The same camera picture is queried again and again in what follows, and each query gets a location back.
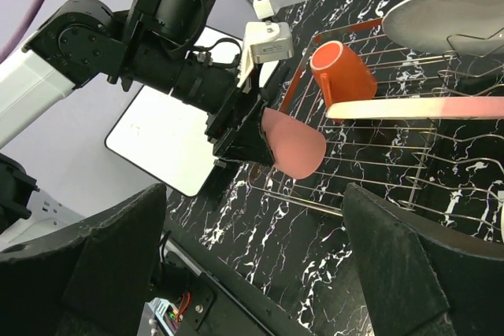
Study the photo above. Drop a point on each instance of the orange mug white inside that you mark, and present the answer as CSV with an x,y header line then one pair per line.
x,y
341,74

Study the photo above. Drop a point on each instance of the pink plastic cup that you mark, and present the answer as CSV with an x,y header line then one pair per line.
x,y
298,149

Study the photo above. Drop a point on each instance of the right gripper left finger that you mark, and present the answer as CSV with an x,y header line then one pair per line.
x,y
89,278

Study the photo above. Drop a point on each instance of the orange and white bowl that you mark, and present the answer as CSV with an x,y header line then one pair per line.
x,y
501,213

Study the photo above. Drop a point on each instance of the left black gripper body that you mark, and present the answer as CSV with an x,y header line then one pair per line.
x,y
260,87

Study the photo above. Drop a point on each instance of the white scalloped plate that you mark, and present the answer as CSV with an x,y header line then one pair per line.
x,y
468,27

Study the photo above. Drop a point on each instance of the pink cream floral plate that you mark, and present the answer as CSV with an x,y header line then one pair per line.
x,y
481,107

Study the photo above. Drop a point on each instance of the metal wire dish rack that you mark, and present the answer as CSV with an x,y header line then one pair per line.
x,y
449,171

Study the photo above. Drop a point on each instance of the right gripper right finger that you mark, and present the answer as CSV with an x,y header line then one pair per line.
x,y
419,277

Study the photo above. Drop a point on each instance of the white board with black rim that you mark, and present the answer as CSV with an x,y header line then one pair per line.
x,y
163,130

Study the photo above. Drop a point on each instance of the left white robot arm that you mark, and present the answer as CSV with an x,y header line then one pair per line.
x,y
84,39

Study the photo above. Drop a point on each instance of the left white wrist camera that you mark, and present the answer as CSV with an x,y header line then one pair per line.
x,y
264,42

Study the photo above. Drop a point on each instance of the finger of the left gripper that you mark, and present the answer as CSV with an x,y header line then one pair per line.
x,y
244,139

